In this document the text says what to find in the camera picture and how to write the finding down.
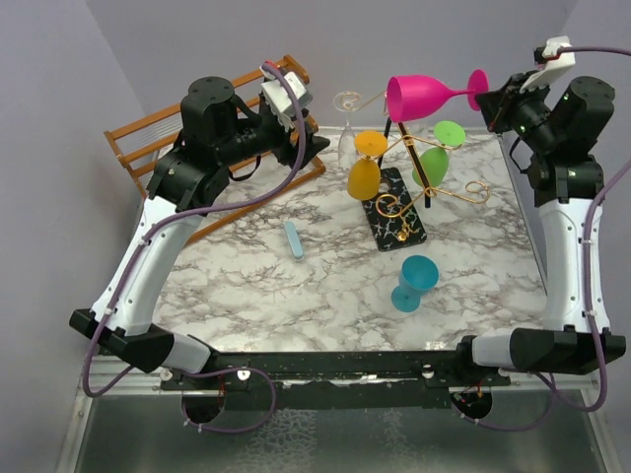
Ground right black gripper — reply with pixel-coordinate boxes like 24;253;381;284
475;70;559;153

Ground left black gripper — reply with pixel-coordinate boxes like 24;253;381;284
216;103;329;169

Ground orange plastic goblet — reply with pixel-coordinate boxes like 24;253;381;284
347;130;387;201

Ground green plastic goblet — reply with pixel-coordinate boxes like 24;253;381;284
414;120;466;187

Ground pink plastic goblet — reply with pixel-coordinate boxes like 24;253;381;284
386;69;489;122

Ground blue plastic goblet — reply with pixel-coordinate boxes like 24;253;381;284
390;255;440;312

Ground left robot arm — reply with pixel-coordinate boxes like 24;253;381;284
69;72;329;389

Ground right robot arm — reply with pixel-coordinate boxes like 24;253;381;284
453;74;626;385

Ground wooden shelf rack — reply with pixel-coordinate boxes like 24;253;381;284
104;55;326;245

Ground light blue nail file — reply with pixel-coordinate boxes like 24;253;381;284
284;222;305;261

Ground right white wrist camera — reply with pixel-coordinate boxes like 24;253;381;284
520;35;576;93

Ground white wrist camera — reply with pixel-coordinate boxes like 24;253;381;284
261;71;313;131
520;35;576;93

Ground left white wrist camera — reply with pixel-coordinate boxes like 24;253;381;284
261;71;313;131

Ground gold wire glass rack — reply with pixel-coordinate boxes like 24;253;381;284
360;120;490;252

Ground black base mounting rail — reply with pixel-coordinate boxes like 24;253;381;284
161;350;510;410

